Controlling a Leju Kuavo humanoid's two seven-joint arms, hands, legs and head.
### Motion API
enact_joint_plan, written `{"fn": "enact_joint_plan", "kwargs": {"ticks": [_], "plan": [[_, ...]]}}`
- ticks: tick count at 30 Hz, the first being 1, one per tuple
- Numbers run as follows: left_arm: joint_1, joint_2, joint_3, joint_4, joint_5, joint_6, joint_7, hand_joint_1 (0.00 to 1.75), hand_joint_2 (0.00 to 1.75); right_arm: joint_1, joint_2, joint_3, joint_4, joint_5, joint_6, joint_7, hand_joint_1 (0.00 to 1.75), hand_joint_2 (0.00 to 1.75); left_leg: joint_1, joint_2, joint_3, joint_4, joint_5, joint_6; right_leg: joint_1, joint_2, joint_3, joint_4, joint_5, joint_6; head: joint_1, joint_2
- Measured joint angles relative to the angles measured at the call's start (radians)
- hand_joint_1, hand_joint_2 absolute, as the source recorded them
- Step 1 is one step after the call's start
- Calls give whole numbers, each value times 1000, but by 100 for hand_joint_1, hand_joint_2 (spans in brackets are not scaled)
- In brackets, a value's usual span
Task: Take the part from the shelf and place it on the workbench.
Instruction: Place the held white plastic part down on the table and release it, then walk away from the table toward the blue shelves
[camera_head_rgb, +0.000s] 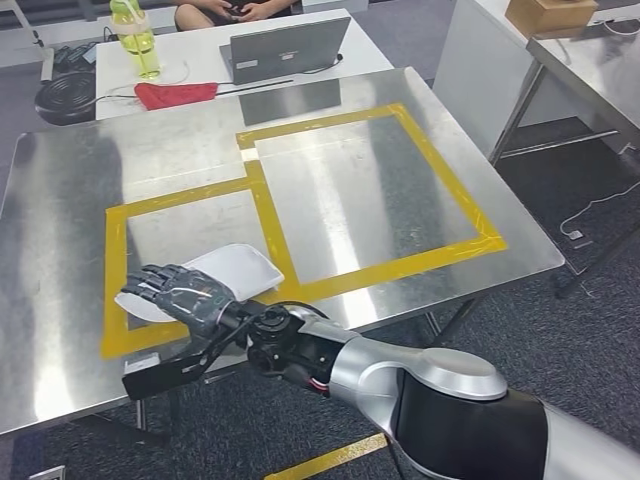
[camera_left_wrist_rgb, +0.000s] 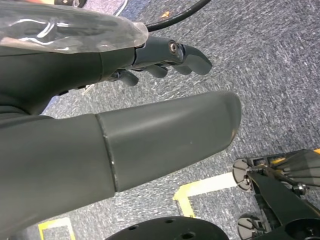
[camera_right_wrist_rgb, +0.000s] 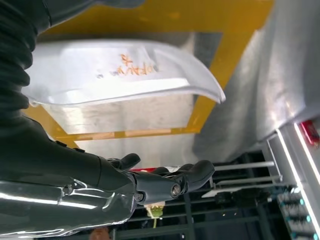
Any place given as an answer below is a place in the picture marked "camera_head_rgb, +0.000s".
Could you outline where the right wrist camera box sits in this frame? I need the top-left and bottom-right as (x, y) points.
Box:
(122, 351), (211, 402)

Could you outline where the green cup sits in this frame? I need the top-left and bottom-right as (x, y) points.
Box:
(109, 0), (162, 81)

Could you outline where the red cloth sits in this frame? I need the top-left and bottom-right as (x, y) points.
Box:
(134, 81), (220, 112)

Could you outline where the white floor cable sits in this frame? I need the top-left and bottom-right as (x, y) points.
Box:
(559, 180), (640, 241)

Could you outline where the person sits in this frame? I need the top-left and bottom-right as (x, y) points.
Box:
(172, 0), (296, 33)

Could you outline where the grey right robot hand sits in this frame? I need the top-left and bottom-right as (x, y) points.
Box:
(121, 264), (236, 339)

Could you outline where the white desk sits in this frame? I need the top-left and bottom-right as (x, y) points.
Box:
(94, 7), (395, 122)

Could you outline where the white plastic part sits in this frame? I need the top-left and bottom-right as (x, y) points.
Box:
(115, 243), (286, 325)

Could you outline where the ribbed black stanchion base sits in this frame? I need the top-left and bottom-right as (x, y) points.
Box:
(33, 71), (97, 127)

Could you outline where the grey metal table frame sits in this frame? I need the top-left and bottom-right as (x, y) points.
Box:
(490, 19), (640, 299)

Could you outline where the white desk cable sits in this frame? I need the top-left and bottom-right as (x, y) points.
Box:
(107, 60), (191, 99)

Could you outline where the cardboard box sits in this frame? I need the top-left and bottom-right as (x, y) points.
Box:
(505, 0), (599, 40)

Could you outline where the black bag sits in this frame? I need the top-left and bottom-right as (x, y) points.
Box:
(52, 40), (98, 75)

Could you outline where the steel workbench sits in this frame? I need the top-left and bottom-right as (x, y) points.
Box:
(0, 66), (566, 439)

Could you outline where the grey laptop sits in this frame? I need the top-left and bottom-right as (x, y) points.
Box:
(220, 16), (352, 86)

